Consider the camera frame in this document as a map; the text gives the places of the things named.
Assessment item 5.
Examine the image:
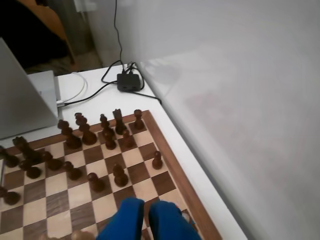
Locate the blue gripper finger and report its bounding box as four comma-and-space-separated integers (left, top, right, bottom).
96, 197, 146, 240
149, 199, 202, 240

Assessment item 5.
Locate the dark wooden pawn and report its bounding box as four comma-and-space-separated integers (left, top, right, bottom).
112, 163, 130, 188
0, 185, 21, 206
41, 151, 65, 171
62, 161, 83, 181
86, 172, 106, 193
103, 131, 117, 150
19, 158, 43, 180
121, 129, 137, 149

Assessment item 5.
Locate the wooden chessboard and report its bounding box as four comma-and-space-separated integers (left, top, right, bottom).
0, 109, 223, 240

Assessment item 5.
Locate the dark wooden bishop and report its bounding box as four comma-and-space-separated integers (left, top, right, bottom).
99, 113, 115, 137

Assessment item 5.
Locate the dark wooden king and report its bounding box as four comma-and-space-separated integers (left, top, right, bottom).
74, 112, 98, 146

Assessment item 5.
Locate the dark wooden queen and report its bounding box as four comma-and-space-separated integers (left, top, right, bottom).
57, 119, 83, 150

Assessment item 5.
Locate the black usb hub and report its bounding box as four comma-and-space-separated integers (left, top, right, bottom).
116, 73, 141, 93

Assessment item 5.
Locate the silver laptop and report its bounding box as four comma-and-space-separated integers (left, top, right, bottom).
0, 37, 63, 141

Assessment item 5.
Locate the wooden chair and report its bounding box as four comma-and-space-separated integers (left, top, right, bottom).
22, 0, 76, 65

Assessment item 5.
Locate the black jacket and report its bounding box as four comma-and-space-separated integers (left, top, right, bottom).
0, 0, 71, 70

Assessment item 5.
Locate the black cable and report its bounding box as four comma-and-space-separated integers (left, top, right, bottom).
129, 62, 163, 106
57, 81, 120, 107
101, 0, 125, 85

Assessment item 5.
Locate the white cable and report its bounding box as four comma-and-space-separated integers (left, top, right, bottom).
56, 71, 89, 105

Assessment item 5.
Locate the white wall box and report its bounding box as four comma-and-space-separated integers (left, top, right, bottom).
74, 0, 97, 12

